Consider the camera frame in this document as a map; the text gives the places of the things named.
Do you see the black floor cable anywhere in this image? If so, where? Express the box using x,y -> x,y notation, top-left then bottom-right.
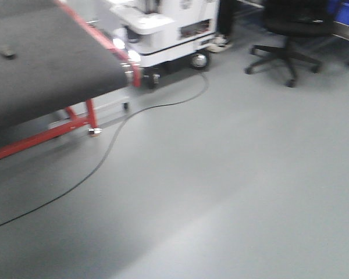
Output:
0,71 -> 209,232

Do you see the person's shoe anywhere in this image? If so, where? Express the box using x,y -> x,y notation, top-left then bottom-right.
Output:
206,34 -> 233,53

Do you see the dark conveyor belt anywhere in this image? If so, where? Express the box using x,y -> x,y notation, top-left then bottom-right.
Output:
0,0 -> 129,152

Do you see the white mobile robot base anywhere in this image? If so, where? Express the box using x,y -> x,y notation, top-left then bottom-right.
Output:
110,1 -> 219,89

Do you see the person in black shirt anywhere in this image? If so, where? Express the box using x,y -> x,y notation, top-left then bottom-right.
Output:
216,0 -> 236,39

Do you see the black office chair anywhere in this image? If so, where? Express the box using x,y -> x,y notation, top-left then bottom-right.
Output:
244,1 -> 336,88

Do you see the brake pad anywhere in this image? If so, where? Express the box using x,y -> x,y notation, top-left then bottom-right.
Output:
0,46 -> 16,60

